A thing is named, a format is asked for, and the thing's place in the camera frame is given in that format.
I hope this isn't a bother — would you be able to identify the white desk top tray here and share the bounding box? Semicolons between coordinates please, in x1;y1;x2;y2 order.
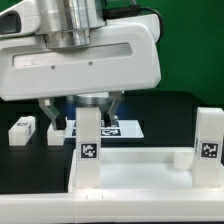
68;147;224;193

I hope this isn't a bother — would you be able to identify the white front rail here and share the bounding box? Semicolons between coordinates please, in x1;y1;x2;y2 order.
0;190;224;224

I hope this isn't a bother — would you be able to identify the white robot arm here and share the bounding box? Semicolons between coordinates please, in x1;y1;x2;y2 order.
0;0;164;130

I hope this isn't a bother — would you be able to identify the fiducial marker sheet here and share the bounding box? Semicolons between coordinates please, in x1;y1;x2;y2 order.
65;120;144;139

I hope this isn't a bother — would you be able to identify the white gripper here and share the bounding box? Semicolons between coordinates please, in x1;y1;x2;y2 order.
0;14;161;131

